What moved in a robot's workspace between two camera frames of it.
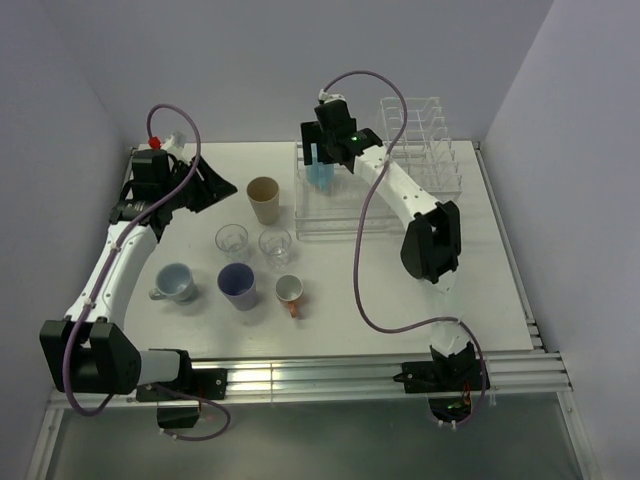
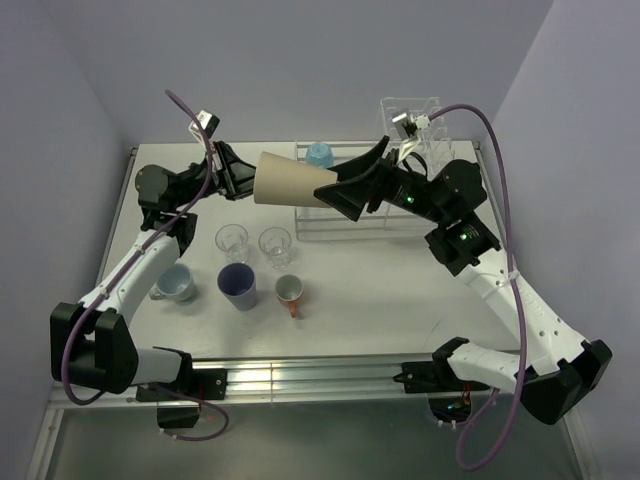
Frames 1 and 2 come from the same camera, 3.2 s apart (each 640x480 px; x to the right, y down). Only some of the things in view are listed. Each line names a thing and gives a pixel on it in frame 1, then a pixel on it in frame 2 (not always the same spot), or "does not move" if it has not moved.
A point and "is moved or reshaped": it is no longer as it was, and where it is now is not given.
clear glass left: (233, 239) does not move
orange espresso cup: (289, 288) does not move
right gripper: (311, 134) → (349, 196)
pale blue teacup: (174, 281) does not move
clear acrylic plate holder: (426, 150) does not move
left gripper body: (178, 175) → (224, 174)
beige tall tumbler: (263, 193) is moved or reshaped
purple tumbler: (237, 281) does not move
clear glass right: (276, 243) does not move
